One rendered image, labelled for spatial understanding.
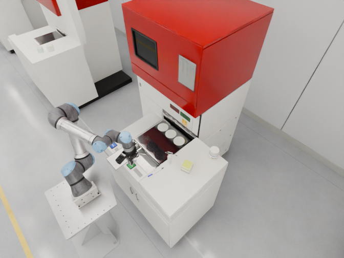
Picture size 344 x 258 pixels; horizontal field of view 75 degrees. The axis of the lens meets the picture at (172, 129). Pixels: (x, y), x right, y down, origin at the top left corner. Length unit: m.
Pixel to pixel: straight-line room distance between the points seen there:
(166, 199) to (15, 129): 2.83
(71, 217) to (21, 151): 1.90
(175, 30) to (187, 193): 1.08
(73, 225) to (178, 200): 0.77
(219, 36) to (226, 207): 1.87
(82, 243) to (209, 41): 2.19
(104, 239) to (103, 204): 0.82
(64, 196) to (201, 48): 1.47
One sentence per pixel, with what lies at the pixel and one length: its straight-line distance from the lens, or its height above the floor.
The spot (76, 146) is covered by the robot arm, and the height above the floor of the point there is 1.13.
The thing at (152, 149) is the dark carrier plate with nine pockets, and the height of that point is 0.90.
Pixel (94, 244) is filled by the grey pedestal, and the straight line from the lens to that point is 2.64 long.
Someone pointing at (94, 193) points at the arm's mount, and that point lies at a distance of 1.85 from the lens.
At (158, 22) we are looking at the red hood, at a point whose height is 1.82.
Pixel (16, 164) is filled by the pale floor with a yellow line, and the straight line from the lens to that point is 3.51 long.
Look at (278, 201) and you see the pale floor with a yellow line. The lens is 2.93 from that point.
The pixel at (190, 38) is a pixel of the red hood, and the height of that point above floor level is 1.82.
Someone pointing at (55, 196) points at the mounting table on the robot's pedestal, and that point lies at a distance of 2.02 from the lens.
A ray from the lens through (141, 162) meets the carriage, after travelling 1.89.
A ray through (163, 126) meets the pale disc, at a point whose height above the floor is 0.90.
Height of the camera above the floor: 2.47
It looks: 50 degrees down
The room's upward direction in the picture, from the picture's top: straight up
